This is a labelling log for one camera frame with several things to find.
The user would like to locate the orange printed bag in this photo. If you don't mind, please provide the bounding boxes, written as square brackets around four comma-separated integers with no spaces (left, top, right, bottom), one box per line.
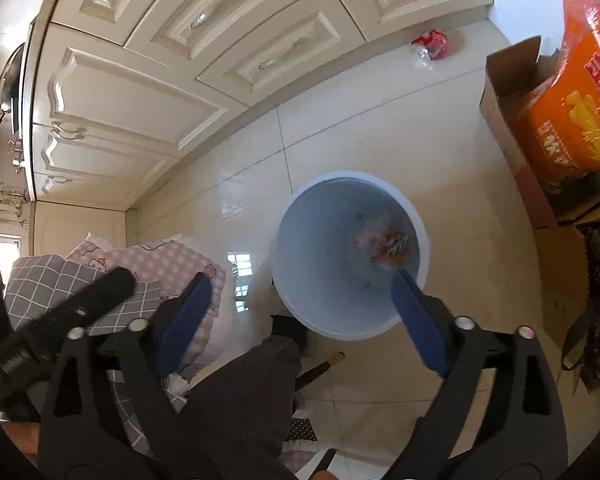
[515,0,600,185]

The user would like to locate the cream lower kitchen cabinets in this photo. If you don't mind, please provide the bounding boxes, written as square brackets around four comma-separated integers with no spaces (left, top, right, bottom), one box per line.
[22,0,503,255]

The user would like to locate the hanging utensil rack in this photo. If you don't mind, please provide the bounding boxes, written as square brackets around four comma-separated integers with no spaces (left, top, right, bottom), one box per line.
[0,177,31,229]

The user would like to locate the white trash bin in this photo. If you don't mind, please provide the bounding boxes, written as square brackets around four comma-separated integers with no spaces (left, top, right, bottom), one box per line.
[271,171,431,341]

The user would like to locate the person's dark trouser leg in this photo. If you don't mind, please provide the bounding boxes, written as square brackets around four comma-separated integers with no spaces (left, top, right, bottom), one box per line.
[180,315,308,479]

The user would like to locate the grey checked tablecloth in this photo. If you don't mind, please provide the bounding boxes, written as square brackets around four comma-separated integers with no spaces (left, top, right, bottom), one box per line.
[0,268,212,479]

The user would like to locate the white orange printed wrapper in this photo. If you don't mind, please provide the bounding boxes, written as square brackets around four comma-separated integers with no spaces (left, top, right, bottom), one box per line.
[351,214,410,269]

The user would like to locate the red crushed can on floor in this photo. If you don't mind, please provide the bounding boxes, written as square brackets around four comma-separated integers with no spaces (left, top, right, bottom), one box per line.
[411,29,449,67]

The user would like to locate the steel wok with lid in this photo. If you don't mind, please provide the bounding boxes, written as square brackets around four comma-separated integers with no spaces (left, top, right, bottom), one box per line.
[0,44,26,139]

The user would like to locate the brown cardboard box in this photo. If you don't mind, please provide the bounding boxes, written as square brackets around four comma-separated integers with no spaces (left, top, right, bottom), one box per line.
[478,34,600,351]

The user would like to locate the pink checked cloth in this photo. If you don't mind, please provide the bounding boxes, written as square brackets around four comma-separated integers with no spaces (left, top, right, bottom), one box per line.
[68,234,236,382]

